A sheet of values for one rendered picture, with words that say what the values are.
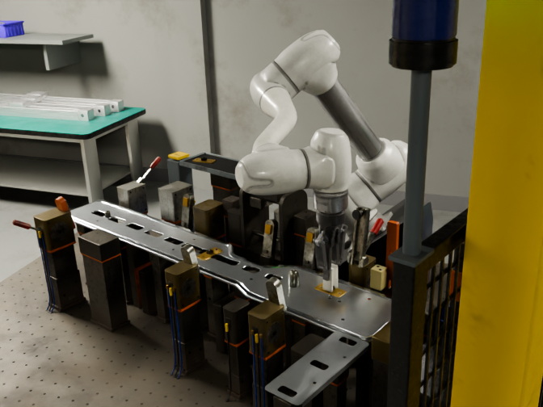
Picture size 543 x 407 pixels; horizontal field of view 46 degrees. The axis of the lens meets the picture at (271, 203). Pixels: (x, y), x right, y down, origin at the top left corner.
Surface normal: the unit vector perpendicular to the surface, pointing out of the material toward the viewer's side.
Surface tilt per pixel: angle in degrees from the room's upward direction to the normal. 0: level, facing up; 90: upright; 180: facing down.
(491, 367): 90
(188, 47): 90
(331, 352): 0
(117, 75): 90
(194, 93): 90
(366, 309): 0
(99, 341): 0
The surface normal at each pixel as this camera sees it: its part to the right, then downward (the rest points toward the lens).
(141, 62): -0.34, 0.36
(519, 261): -0.64, 0.30
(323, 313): -0.04, -0.93
